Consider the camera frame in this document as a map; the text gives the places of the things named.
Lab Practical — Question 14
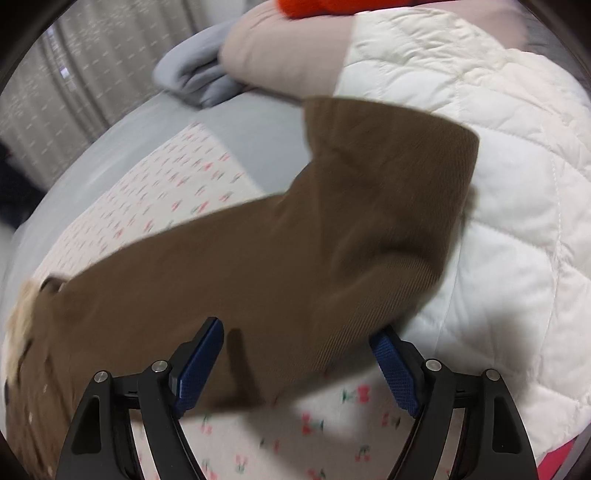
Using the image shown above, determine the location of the brown coat with fur collar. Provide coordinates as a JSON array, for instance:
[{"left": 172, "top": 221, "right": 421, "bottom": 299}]
[{"left": 6, "top": 97, "right": 479, "bottom": 479}]

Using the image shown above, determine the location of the white quilted comforter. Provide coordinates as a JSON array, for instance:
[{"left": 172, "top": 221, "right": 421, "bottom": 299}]
[{"left": 335, "top": 8, "right": 590, "bottom": 458}]

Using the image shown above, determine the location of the cherry print bed sheet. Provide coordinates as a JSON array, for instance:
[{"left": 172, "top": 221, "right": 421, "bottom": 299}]
[{"left": 32, "top": 120, "right": 463, "bottom": 480}]

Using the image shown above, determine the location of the dark hanging garment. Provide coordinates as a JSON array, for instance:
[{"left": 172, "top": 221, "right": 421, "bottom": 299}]
[{"left": 0, "top": 143, "right": 45, "bottom": 230}]

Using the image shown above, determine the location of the light blue bed cover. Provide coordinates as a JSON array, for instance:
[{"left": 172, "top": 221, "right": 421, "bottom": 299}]
[{"left": 0, "top": 87, "right": 316, "bottom": 324}]

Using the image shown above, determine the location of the grey dotted curtain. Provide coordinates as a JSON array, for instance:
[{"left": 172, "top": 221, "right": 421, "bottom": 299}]
[{"left": 0, "top": 0, "right": 209, "bottom": 190}]

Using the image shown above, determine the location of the folded light blue blanket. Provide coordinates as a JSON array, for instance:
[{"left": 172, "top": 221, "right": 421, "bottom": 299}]
[{"left": 152, "top": 20, "right": 245, "bottom": 108}]

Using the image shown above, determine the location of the pink pillow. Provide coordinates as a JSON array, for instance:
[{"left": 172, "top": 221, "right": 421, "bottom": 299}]
[{"left": 219, "top": 1, "right": 527, "bottom": 99}]

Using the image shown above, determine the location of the orange pumpkin plush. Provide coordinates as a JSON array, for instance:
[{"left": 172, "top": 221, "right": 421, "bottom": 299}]
[{"left": 276, "top": 0, "right": 419, "bottom": 19}]

